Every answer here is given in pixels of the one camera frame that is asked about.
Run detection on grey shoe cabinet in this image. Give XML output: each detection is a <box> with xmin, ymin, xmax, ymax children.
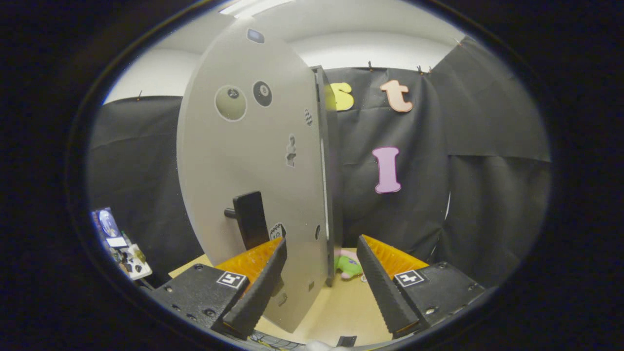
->
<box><xmin>312</xmin><ymin>66</ymin><xmax>343</xmax><ymax>287</ymax></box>

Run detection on black cables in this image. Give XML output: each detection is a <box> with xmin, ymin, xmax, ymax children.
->
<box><xmin>249</xmin><ymin>331</ymin><xmax>303</xmax><ymax>351</ymax></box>

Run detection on pink and green plush toy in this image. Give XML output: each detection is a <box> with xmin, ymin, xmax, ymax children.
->
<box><xmin>334</xmin><ymin>249</ymin><xmax>364</xmax><ymax>280</ymax></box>

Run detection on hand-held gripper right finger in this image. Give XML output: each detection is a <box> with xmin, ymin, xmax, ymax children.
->
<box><xmin>356</xmin><ymin>235</ymin><xmax>488</xmax><ymax>339</ymax></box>

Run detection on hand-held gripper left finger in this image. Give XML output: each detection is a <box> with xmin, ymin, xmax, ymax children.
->
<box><xmin>149</xmin><ymin>237</ymin><xmax>288</xmax><ymax>340</ymax></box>

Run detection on long ceiling light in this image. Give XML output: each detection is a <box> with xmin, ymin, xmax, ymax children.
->
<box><xmin>218</xmin><ymin>0</ymin><xmax>293</xmax><ymax>19</ymax></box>

